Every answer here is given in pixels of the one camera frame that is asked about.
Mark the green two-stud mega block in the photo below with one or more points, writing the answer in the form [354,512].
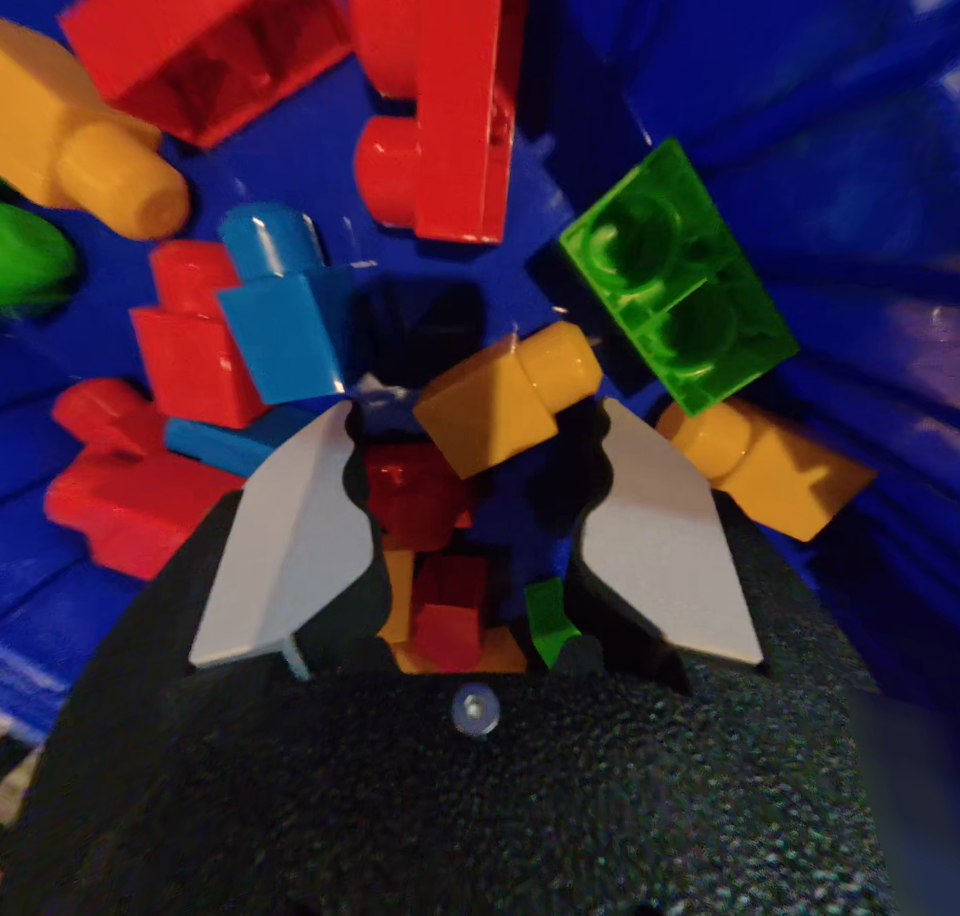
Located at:
[675,278]

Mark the red single-stud mega block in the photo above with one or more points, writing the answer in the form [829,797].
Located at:
[127,511]
[187,361]

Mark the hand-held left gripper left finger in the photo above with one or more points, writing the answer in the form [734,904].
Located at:
[285,541]

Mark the red two-stud mega block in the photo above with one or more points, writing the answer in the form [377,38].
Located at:
[450,106]
[187,16]

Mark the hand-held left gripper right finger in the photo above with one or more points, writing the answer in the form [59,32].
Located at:
[667,548]

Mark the blue plastic bin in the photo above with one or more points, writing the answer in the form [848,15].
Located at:
[825,68]

